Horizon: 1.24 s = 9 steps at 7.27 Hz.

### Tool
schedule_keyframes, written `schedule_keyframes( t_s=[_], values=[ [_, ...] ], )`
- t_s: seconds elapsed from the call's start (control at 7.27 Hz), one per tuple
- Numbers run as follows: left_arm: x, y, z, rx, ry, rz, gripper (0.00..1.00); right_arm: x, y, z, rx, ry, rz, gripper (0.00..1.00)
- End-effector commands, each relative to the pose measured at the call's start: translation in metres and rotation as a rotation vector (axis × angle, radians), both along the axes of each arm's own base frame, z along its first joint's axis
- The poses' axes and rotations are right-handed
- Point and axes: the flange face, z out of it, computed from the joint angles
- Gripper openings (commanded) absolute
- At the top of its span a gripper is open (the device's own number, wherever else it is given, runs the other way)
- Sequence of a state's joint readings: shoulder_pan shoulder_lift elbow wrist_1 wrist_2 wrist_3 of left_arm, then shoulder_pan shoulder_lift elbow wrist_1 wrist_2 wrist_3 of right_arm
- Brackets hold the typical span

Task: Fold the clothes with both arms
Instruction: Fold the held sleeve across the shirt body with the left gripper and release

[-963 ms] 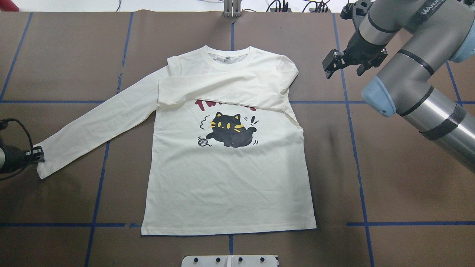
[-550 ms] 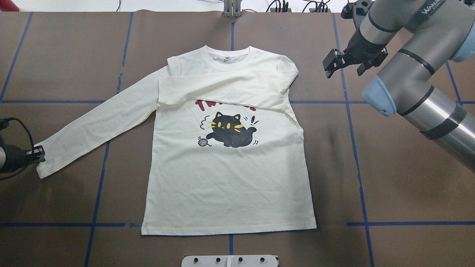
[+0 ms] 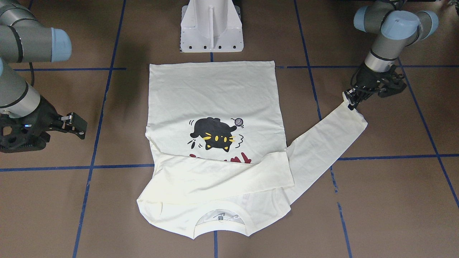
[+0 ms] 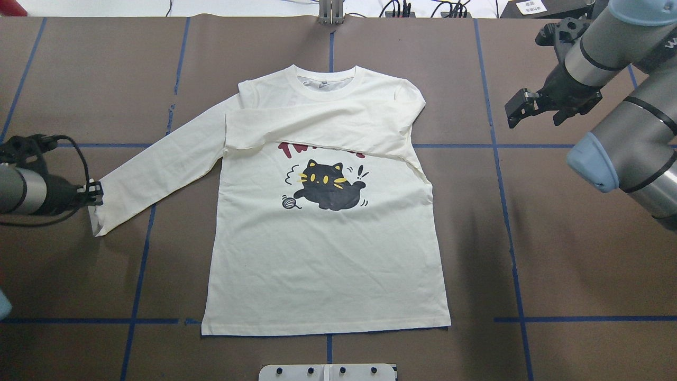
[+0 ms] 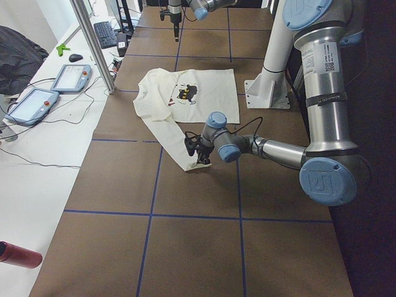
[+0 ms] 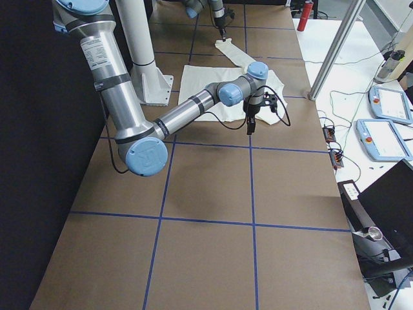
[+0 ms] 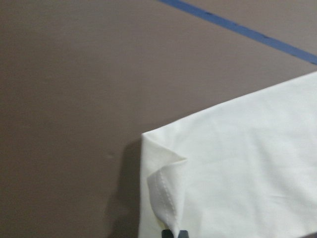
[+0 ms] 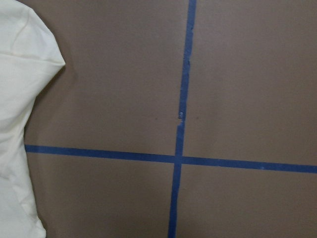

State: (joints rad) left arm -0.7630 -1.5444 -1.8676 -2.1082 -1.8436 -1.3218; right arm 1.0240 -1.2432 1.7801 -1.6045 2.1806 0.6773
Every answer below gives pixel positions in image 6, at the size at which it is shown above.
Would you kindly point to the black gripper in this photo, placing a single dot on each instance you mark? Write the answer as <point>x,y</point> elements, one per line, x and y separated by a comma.
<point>251,111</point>
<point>219,20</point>

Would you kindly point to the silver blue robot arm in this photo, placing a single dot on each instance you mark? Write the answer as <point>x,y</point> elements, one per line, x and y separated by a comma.
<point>194,7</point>
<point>119,53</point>

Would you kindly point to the upper orange black adapter box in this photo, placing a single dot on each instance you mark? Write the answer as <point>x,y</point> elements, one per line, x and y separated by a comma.
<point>329,134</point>

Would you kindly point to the orange black adapter box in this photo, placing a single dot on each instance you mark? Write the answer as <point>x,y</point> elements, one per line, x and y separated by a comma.
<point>329,134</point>
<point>336,158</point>

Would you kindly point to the lower orange black adapter box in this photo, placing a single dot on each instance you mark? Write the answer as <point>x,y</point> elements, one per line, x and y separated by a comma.
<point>336,158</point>

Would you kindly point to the red cylinder bottle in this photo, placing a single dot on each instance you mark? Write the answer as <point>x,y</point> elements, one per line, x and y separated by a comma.
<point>305,14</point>

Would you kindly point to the lower teach pendant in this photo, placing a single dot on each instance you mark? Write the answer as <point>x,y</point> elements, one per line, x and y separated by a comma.
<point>382,141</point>

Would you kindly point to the teach pendant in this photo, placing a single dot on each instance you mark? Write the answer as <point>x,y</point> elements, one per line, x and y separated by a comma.
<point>382,141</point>
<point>390,104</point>

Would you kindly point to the upper teach pendant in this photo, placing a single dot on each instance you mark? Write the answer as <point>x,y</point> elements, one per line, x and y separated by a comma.
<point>390,104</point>

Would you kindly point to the black monitor screen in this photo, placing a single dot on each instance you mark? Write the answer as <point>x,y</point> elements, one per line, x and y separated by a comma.
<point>388,202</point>

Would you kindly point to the silver metal cup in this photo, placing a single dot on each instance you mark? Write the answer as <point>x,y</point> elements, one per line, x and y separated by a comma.
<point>374,234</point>

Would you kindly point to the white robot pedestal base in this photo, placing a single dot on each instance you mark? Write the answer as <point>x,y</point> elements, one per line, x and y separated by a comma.
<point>152,87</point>

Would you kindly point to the aluminium frame post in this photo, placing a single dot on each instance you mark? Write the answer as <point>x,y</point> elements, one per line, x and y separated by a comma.
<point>336,46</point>

